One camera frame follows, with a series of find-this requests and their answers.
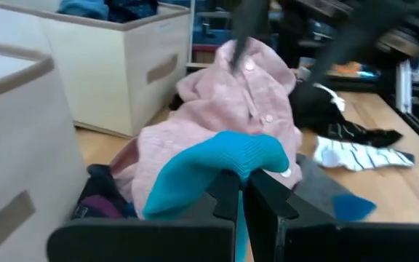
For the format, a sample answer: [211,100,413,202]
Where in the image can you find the dark navy garment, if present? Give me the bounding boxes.
[107,0,159,23]

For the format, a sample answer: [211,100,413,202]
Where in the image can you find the black garment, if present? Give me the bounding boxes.
[289,82,345,129]

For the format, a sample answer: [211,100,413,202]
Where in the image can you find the dark sock purple patch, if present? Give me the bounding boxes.
[71,163,137,220]

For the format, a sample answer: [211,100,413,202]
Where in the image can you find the beige fabric basket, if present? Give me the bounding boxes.
[0,0,191,138]

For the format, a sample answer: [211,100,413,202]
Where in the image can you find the black striped sock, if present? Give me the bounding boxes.
[320,122,404,148]

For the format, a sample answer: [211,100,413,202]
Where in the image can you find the left beige fabric bin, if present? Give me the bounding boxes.
[0,39,89,262]

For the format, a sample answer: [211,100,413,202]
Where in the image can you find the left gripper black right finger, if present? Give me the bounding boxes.
[244,169,419,262]

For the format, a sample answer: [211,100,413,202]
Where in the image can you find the blue garment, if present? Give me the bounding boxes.
[58,0,109,21]

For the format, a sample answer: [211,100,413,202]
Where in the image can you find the white sock thin dark stripes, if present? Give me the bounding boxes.
[313,136,416,172]

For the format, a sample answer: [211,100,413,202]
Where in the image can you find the grey sock teal toe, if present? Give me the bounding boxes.
[295,154,378,223]

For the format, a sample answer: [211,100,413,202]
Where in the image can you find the pink button shirt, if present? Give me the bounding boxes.
[109,38,303,219]

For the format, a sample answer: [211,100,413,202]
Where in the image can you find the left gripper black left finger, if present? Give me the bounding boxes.
[47,170,240,262]

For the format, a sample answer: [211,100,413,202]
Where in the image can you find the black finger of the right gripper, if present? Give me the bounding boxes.
[309,10,381,84]
[228,0,262,72]

